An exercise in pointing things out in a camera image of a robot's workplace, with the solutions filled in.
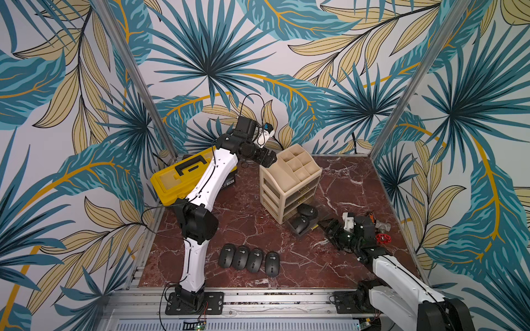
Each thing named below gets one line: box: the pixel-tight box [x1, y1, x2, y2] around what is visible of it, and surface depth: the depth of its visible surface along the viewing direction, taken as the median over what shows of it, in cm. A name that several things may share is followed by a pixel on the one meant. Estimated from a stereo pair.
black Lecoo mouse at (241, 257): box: [232, 245, 251, 271], surface depth 84 cm
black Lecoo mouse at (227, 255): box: [218, 243, 237, 269], surface depth 84 cm
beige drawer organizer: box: [259, 143, 323, 225], surface depth 83 cm
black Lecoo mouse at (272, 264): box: [265, 251, 280, 278], surface depth 83 cm
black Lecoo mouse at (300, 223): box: [291, 215, 310, 235], surface depth 92 cm
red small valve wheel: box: [375, 233, 392, 245], surface depth 87 cm
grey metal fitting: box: [374, 219, 392, 232], surface depth 92 cm
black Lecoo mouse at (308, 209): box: [297, 202, 319, 218], surface depth 95 cm
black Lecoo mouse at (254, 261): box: [247, 248, 263, 274], surface depth 83 cm
